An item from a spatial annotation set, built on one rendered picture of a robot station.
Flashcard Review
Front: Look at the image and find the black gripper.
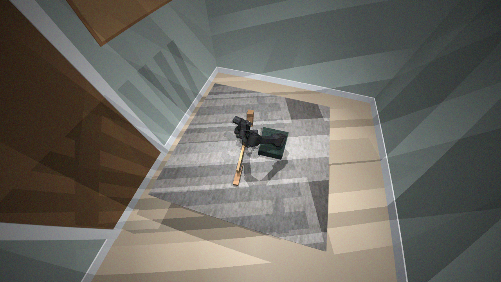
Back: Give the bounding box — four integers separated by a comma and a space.
234, 127, 258, 134

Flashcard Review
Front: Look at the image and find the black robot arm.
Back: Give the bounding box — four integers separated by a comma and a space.
233, 116, 287, 147

